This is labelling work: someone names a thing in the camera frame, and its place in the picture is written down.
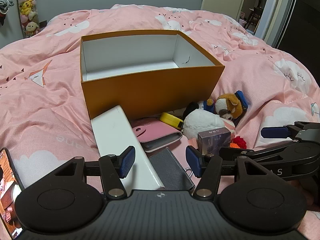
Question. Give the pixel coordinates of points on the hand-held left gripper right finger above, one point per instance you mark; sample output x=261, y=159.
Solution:
x=193, y=161

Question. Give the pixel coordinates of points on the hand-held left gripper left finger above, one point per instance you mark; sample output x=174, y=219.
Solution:
x=127, y=161

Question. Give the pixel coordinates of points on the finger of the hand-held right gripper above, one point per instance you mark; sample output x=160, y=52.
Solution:
x=273, y=132
x=230, y=153

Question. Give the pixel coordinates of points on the silver carabiner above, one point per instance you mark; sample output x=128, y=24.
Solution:
x=190, y=173

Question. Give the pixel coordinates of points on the orange and red crochet toy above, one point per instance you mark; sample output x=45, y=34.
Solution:
x=239, y=142

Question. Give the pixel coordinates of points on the small purple box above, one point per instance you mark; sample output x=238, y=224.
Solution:
x=212, y=140

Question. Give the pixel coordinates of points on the dark grey wallet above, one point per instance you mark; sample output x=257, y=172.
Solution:
x=170, y=170

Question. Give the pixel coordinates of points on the long white box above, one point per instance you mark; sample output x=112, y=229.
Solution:
x=117, y=135

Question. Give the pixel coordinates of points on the pink wallet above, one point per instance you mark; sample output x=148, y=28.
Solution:
x=155, y=133

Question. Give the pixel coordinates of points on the white panda plush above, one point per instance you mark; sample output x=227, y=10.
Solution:
x=202, y=122

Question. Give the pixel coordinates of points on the brown dog plush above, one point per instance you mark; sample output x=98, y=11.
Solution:
x=230, y=105

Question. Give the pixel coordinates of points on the yellow tape measure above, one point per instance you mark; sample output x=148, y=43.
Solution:
x=170, y=118

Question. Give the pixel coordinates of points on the orange cardboard box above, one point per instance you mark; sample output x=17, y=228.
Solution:
x=150, y=92

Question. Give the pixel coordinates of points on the pink printed duvet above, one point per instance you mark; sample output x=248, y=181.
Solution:
x=37, y=105

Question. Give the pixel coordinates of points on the dark wardrobe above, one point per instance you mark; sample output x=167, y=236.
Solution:
x=305, y=30

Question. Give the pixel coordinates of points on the dark wooden chair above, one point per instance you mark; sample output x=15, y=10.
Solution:
x=253, y=17

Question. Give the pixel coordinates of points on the smartphone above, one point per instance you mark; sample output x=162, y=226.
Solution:
x=7, y=192

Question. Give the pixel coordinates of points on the column of plush toys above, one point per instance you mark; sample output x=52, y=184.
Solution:
x=27, y=5

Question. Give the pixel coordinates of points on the grey striped cloth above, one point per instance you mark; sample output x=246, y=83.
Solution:
x=6, y=7

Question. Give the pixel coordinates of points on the white sliding door frame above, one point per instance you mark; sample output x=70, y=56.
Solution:
x=275, y=12

